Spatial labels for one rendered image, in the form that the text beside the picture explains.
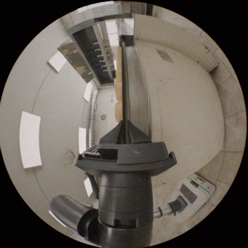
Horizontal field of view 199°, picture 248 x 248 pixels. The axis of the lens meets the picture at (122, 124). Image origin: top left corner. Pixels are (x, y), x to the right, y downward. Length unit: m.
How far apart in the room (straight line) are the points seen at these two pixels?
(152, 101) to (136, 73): 0.11
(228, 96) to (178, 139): 0.80
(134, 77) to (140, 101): 0.08
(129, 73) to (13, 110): 2.14
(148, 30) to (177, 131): 0.50
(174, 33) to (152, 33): 0.14
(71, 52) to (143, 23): 0.49
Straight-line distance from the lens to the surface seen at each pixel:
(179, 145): 0.23
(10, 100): 2.17
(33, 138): 2.14
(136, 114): 0.18
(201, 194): 0.90
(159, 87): 0.22
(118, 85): 0.18
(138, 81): 0.23
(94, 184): 0.85
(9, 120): 2.11
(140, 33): 0.51
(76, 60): 0.70
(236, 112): 0.90
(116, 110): 0.16
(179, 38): 0.59
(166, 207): 1.01
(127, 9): 3.13
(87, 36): 0.62
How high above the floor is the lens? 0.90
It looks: 3 degrees up
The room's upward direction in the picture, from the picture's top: 91 degrees counter-clockwise
